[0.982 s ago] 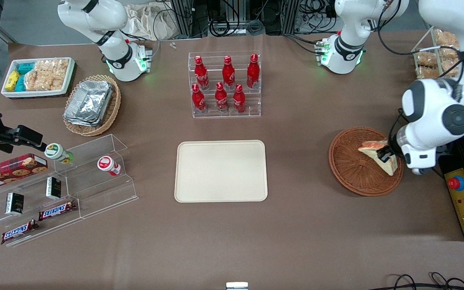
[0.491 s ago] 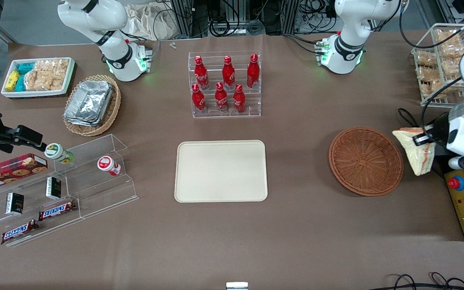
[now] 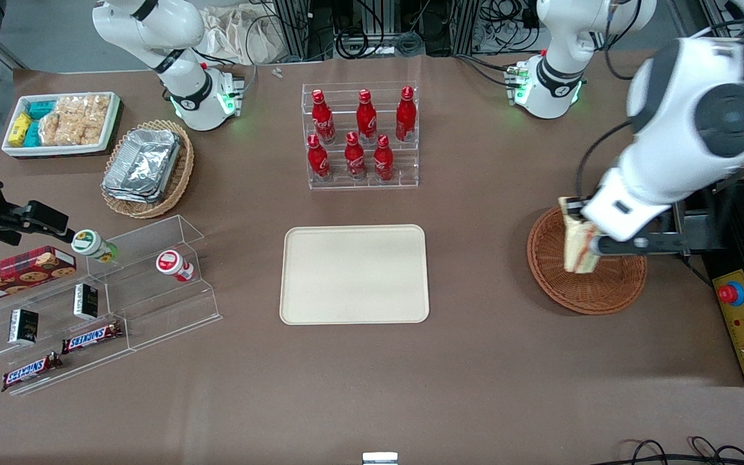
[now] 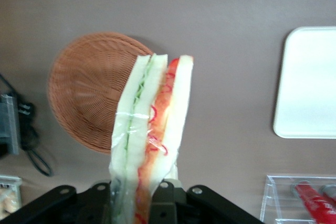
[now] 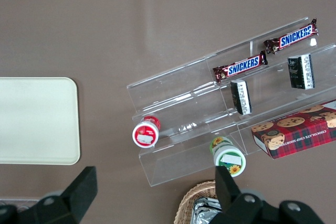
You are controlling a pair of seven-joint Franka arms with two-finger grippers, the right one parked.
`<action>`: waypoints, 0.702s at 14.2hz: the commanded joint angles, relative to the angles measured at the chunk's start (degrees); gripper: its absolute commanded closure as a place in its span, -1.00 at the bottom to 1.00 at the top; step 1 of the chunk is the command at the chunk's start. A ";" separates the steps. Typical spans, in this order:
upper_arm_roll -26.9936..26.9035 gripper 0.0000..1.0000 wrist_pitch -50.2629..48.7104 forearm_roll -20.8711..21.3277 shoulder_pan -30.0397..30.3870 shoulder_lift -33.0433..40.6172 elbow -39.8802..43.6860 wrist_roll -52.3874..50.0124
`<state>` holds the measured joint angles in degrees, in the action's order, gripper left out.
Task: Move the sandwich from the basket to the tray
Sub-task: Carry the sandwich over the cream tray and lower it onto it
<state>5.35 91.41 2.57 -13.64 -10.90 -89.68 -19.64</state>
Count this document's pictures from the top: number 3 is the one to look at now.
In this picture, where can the triangular sandwich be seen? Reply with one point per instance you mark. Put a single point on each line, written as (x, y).
(578, 252)

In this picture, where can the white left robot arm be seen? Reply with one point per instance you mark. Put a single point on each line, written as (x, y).
(688, 97)

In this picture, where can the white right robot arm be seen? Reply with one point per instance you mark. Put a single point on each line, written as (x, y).
(191, 97)

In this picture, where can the round brown wicker basket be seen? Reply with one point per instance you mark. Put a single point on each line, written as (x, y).
(604, 290)

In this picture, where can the oval light wicker basket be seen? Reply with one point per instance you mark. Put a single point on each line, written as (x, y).
(183, 181)

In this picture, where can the cream rectangular tray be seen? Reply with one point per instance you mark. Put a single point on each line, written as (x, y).
(354, 274)

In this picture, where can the red tartan cookie box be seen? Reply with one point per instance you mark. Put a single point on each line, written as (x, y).
(17, 274)

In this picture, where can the green lidded cup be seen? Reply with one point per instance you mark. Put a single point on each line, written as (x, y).
(86, 242)

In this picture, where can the white rectangular bin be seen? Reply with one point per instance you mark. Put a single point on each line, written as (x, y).
(55, 151)

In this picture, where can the teal snack packet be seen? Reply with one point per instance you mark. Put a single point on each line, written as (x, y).
(41, 108)
(33, 134)

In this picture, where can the yellow snack packet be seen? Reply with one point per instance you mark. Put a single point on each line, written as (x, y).
(20, 128)

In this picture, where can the clear bag of rice crackers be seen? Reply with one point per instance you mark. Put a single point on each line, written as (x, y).
(68, 132)
(84, 106)

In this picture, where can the small black box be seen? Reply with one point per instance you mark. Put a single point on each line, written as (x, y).
(86, 301)
(23, 326)

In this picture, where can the clear acrylic stepped stand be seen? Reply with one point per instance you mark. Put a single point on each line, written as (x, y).
(172, 310)
(55, 326)

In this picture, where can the aluminium foil container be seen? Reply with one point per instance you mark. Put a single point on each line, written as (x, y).
(143, 165)

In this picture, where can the black side cart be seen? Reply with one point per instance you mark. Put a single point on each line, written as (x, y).
(730, 261)

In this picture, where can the Snickers chocolate bar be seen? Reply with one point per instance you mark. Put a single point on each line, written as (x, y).
(91, 337)
(30, 371)

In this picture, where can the red lidded cup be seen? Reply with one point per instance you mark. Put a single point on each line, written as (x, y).
(168, 261)

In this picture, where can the red emergency stop button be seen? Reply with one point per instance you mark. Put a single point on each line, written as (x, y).
(728, 294)

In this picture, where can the red cola bottle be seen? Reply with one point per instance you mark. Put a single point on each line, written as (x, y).
(405, 119)
(366, 123)
(383, 161)
(323, 123)
(318, 161)
(354, 160)

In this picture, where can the clear acrylic bottle rack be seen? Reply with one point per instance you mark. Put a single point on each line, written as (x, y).
(362, 183)

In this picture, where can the grey metal bracket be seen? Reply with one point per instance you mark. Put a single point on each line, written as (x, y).
(681, 226)

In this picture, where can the aluminium frame profile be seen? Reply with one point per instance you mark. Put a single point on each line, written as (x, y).
(465, 26)
(294, 26)

